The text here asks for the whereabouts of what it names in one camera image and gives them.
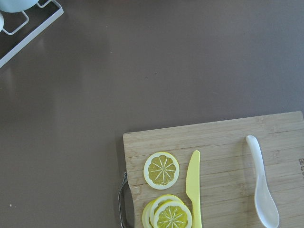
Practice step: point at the lower lemon slice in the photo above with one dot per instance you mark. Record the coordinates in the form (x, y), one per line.
(161, 170)

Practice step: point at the white ceramic spoon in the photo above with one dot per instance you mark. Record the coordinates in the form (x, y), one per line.
(266, 209)

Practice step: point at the yellow plastic knife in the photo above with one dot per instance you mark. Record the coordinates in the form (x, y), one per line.
(193, 188)

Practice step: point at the light blue cup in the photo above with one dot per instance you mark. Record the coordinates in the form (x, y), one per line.
(13, 6)

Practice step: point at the white cup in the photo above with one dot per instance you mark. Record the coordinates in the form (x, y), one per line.
(1, 21)

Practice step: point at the white wire cup rack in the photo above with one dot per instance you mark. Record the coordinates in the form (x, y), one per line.
(20, 28)

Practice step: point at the bamboo cutting board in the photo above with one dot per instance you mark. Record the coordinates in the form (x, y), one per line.
(227, 172)

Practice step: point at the upper lemon slice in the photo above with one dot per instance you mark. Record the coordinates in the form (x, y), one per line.
(172, 214)

